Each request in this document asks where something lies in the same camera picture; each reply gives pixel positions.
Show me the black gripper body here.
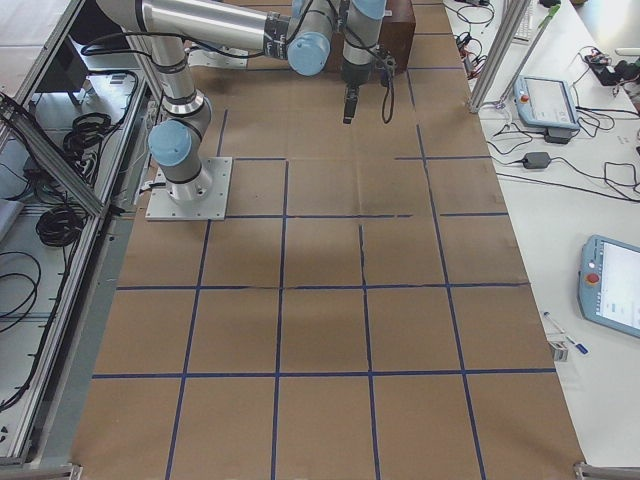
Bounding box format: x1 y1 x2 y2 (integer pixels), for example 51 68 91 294
341 62 373 100

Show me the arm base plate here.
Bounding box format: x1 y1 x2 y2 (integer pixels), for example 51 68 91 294
145 157 233 221

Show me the black braided cable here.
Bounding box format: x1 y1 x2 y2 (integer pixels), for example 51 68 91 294
380 64 396 125

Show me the black power adapter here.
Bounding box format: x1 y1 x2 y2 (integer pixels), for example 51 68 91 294
522 152 551 170

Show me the blue teach pendant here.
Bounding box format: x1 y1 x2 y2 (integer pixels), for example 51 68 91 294
513 75 580 131
578 235 639 338

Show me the dark wooden drawer cabinet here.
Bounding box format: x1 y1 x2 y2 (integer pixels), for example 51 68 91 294
324 0 416 73

